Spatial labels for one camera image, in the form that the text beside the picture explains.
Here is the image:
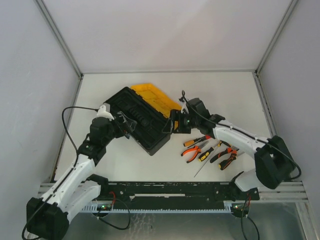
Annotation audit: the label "yellow black plastic toolbox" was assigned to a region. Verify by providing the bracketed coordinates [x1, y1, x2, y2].
[105, 83, 182, 156]

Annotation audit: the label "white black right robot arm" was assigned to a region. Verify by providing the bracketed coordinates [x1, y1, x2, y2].
[162, 96, 302, 192]

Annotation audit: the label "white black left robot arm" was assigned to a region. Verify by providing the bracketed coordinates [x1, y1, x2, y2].
[21, 111, 137, 240]

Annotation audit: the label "orange needle nose pliers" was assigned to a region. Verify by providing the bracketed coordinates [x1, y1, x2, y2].
[180, 141, 208, 165]

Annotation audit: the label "black orange long screwdriver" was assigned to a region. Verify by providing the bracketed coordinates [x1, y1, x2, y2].
[198, 141, 222, 162]

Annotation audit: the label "yellow black small screwdriver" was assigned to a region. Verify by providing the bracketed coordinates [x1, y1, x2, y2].
[217, 140, 232, 148]

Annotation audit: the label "thin metal rod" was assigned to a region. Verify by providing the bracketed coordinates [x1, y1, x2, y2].
[193, 147, 219, 178]

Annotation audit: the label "black orange combination pliers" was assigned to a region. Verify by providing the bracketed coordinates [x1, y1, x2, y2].
[209, 147, 240, 170]

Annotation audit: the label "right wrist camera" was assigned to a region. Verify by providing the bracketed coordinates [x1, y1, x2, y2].
[179, 99, 189, 114]

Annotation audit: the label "red handled screwdriver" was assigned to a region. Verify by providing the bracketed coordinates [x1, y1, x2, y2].
[183, 135, 211, 148]

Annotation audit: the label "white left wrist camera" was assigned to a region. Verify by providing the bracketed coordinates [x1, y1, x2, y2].
[96, 103, 115, 121]

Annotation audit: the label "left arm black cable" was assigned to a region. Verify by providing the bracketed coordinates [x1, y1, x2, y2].
[21, 106, 101, 240]

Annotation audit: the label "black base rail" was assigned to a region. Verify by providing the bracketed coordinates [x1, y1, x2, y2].
[105, 181, 260, 202]

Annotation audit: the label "left base black cable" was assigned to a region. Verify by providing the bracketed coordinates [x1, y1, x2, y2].
[96, 196, 131, 230]

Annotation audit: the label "base black cable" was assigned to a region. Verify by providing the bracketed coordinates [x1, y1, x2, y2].
[239, 189, 261, 240]
[96, 196, 131, 230]

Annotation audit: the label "grey cable duct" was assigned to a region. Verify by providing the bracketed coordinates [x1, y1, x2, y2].
[80, 201, 232, 214]

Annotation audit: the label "right base black cable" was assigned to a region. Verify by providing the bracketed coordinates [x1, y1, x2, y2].
[239, 189, 261, 240]

